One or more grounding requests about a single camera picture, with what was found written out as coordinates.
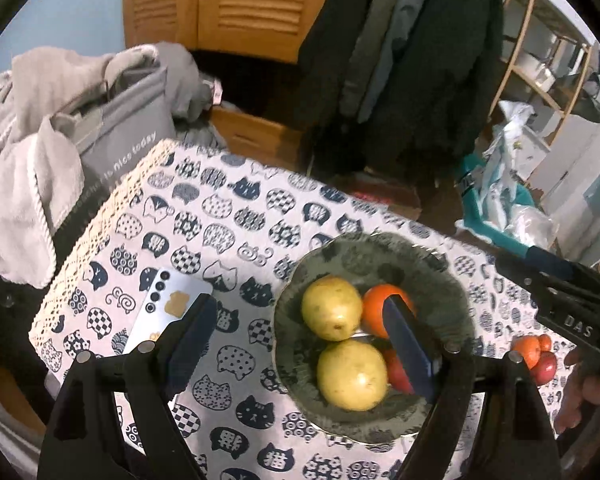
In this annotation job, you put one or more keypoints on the wooden louvred wardrobe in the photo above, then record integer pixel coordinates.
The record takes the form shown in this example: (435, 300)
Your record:
(250, 10)

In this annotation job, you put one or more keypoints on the medium orange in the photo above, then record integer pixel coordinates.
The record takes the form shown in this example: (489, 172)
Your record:
(526, 350)

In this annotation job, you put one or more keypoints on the grey jacket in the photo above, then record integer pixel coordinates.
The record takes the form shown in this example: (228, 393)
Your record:
(400, 60)

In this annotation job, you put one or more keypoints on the black hooded coat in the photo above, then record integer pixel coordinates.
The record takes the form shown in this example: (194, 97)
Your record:
(450, 60)

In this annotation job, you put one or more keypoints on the wooden drawer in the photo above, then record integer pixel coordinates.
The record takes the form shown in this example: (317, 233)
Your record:
(250, 132)

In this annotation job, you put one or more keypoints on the white smartphone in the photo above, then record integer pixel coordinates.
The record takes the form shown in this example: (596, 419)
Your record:
(175, 290)

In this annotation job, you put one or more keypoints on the olive green bag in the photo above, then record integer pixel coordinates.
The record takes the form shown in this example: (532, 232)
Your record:
(590, 107)

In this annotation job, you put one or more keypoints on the cardboard box red label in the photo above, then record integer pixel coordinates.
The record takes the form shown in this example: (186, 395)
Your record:
(380, 192)

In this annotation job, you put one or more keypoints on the printed plastic bag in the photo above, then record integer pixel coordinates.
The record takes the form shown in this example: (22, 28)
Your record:
(505, 160)

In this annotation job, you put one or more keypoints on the yellow pear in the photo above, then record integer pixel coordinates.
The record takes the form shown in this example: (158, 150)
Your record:
(352, 375)
(331, 308)

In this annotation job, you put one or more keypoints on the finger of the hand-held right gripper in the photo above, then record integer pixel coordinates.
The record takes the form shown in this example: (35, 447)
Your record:
(555, 262)
(565, 292)

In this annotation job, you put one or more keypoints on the cat print tablecloth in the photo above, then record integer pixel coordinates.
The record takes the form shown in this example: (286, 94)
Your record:
(260, 240)

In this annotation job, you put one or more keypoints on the bamboo rack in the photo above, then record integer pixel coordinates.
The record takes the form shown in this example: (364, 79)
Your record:
(522, 25)

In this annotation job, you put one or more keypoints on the teal basket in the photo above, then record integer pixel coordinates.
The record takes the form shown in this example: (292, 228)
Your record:
(480, 220)

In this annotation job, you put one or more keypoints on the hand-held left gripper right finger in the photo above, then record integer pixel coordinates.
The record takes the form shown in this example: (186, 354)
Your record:
(410, 345)

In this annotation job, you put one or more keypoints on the small orange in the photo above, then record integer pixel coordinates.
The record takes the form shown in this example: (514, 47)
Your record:
(545, 342)

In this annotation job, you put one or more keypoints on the red apple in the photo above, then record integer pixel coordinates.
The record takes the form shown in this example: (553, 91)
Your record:
(545, 367)
(396, 375)

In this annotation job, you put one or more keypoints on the grey tote bag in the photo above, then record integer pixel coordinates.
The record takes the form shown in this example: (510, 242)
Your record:
(120, 130)

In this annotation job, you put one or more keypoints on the green glass bowl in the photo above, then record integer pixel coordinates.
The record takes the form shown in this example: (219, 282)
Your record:
(430, 280)

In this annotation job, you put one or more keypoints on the dark grey garment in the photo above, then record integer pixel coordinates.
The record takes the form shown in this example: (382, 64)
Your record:
(180, 80)

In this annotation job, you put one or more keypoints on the clear plastic bag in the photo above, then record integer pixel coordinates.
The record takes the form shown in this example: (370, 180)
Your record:
(532, 227)

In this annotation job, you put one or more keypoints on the large orange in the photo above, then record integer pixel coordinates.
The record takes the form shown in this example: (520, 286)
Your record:
(375, 310)

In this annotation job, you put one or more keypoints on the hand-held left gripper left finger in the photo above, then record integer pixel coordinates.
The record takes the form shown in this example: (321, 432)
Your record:
(192, 340)

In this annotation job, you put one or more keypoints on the person's right hand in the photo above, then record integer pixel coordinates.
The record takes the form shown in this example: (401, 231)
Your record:
(575, 400)

